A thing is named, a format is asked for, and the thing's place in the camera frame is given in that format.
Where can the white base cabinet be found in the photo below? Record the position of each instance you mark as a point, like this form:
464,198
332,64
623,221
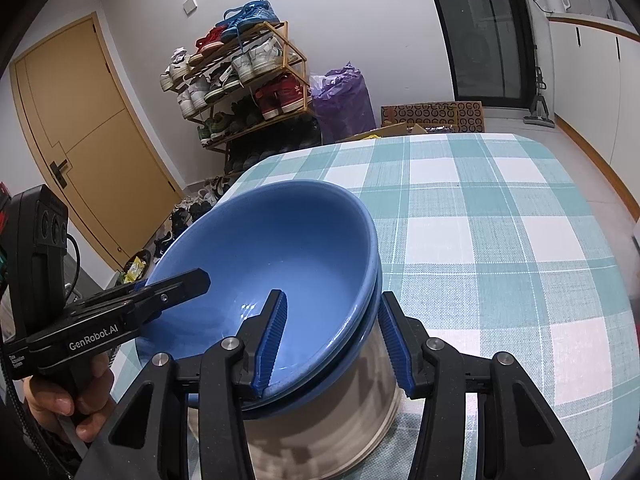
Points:
590,85

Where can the purple plastic bag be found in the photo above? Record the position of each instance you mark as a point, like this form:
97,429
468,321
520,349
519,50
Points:
345,110

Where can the open cardboard box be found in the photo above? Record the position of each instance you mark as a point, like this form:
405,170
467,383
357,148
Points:
400,130

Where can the scattered worn sneakers pile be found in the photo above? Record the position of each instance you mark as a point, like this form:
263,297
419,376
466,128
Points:
195,205

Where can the person's left hand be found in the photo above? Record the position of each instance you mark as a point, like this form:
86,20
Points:
50,405

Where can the patterned brown cardboard box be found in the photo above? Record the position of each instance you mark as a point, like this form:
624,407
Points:
470,117

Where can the black framed glass door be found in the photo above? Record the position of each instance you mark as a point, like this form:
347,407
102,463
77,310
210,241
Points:
480,35

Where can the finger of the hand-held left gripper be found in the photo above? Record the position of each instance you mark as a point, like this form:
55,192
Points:
115,294
170,290

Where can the teal checked tablecloth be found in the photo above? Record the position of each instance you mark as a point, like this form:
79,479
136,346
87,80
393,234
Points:
475,240

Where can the metal faucet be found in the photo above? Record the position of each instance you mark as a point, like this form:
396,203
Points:
611,5

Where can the yellow wrapper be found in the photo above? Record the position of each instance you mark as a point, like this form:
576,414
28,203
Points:
134,267

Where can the orange wooden door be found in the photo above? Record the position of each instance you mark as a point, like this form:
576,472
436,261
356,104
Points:
100,125

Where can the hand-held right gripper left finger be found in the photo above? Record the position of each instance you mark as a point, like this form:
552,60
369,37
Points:
272,340

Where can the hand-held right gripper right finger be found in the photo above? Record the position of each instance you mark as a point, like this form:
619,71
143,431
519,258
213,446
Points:
395,345

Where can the white light switch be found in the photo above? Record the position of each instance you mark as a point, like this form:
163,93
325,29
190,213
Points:
190,5

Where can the large cream plate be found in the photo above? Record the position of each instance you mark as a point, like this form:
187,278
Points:
325,425

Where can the grey floor mop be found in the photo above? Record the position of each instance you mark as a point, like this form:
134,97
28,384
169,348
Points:
539,110

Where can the grey plastic-wrapped pack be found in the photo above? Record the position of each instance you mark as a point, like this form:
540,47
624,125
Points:
442,130

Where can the wooden shoe rack with shoes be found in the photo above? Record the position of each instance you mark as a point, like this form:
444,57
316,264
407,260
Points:
260,55

